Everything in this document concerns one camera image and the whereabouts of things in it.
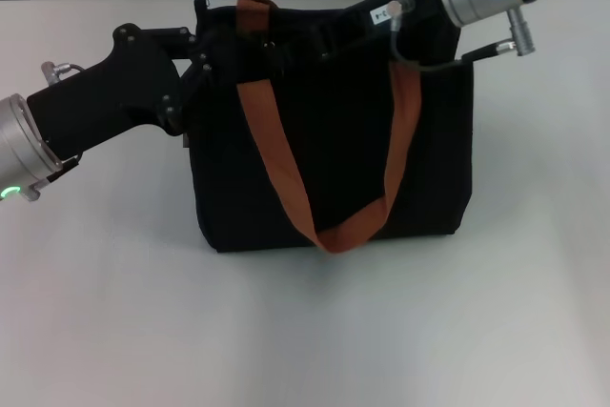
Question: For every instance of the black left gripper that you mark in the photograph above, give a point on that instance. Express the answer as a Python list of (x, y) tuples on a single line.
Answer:
[(114, 92)]

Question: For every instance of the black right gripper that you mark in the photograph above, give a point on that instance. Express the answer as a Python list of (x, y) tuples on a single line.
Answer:
[(414, 16)]

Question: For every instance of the silver metal zipper pull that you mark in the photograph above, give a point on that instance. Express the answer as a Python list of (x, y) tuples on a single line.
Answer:
[(269, 46)]

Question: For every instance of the black fabric food bag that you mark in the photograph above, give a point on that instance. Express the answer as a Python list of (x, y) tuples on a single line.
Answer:
[(333, 149)]

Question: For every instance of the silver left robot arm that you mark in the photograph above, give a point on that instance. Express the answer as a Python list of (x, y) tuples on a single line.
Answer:
[(21, 140)]

